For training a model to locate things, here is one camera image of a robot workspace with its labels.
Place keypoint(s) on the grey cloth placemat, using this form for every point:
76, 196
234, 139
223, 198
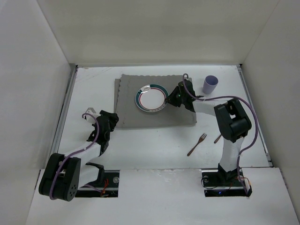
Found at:
131, 117

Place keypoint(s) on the left aluminium frame rail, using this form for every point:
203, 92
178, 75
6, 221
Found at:
64, 110

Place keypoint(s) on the lilac plastic cup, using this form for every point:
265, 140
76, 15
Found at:
210, 83

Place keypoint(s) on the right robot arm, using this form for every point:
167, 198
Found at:
232, 120

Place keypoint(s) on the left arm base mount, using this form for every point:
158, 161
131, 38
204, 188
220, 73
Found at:
105, 187

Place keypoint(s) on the brown wooden fork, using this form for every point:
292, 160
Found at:
201, 139

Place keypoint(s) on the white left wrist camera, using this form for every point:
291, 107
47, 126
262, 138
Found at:
90, 115

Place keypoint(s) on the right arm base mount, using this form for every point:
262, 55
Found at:
215, 185

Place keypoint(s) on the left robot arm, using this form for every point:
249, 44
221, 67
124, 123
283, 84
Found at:
73, 174

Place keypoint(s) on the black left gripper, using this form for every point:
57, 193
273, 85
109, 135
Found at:
110, 119

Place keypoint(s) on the right aluminium frame rail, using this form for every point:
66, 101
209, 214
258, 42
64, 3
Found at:
260, 135

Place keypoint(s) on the white plate with green rim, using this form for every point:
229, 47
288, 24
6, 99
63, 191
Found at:
151, 98

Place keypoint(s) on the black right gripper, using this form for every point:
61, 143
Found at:
175, 98

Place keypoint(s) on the aluminium frame rail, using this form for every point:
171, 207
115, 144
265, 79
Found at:
64, 110
260, 135

